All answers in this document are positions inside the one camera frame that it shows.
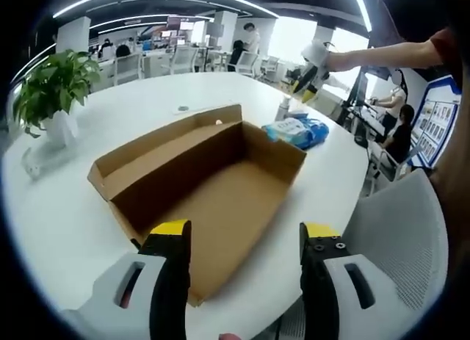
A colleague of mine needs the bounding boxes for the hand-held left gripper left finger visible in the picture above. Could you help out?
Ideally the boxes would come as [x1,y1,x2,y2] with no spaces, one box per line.
[93,218,193,340]

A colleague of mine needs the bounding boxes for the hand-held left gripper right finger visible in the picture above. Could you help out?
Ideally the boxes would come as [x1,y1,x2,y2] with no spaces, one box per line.
[299,222,400,340]

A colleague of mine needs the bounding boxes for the blue wet wipes soft pack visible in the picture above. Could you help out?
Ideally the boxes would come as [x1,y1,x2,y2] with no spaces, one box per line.
[261,117,316,150]

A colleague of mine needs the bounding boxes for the brown cardboard shoe box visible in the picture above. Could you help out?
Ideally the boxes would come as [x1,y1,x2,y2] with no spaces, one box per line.
[87,104,308,308]

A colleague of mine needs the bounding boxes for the grey mesh office chair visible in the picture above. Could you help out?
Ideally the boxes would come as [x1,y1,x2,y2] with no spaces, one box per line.
[278,167,450,340]

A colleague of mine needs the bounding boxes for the person's brown shirt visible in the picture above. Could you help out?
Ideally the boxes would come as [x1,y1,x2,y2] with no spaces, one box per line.
[427,27,470,253]

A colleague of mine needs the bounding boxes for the long ceiling light strip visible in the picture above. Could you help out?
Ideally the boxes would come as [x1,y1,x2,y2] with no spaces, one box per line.
[52,0,281,21]

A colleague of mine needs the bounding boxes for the row of white office chairs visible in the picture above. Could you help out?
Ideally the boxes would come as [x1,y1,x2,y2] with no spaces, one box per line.
[112,46,281,86]

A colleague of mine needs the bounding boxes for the small clear glass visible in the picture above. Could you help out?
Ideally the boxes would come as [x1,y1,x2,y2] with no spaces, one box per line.
[21,148,42,180]

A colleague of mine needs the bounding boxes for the green potted plant white pot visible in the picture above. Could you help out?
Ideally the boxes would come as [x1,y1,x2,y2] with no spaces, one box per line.
[14,49,101,147]

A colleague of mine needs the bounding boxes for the blue framed wall display board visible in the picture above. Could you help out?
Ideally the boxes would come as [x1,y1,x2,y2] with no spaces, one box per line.
[410,73,463,169]

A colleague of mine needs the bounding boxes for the wall display screens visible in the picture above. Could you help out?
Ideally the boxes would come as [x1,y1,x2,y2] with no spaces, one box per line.
[161,15,207,44]

